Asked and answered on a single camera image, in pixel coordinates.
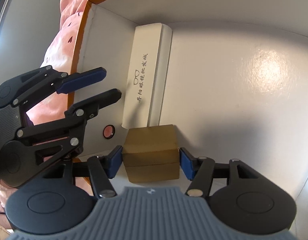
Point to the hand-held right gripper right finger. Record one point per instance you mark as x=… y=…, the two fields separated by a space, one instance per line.
x=187 y=165

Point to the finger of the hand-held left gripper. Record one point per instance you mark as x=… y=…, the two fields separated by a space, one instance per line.
x=76 y=127
x=81 y=81

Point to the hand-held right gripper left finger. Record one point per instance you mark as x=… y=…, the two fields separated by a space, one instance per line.
x=116 y=161

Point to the small brown cardboard box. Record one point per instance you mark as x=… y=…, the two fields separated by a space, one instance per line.
x=149 y=155

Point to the orange-edged white storage box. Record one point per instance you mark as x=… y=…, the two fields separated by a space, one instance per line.
x=231 y=92

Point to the long white glasses box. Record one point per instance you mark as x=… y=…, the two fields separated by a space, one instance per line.
x=144 y=80

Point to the pink printed bedsheet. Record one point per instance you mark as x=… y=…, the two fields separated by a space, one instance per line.
x=69 y=12

